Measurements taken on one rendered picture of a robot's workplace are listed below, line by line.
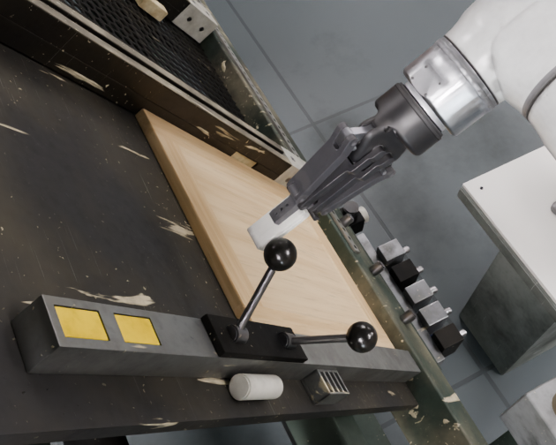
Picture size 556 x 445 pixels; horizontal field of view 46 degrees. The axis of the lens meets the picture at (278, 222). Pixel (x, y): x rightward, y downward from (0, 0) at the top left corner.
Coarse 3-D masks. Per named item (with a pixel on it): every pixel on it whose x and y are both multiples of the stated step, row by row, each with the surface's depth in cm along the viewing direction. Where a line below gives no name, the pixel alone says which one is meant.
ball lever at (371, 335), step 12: (360, 324) 78; (288, 336) 83; (300, 336) 83; (312, 336) 82; (324, 336) 81; (336, 336) 80; (348, 336) 78; (360, 336) 77; (372, 336) 78; (288, 348) 83; (360, 348) 78; (372, 348) 78
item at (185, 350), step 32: (32, 320) 53; (160, 320) 65; (192, 320) 70; (32, 352) 52; (64, 352) 52; (96, 352) 55; (128, 352) 58; (160, 352) 61; (192, 352) 66; (320, 352) 94; (352, 352) 105; (384, 352) 119
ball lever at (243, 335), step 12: (276, 240) 72; (288, 240) 73; (264, 252) 73; (276, 252) 71; (288, 252) 72; (276, 264) 72; (288, 264) 72; (264, 276) 73; (264, 288) 73; (252, 300) 73; (252, 312) 73; (240, 324) 73; (240, 336) 73
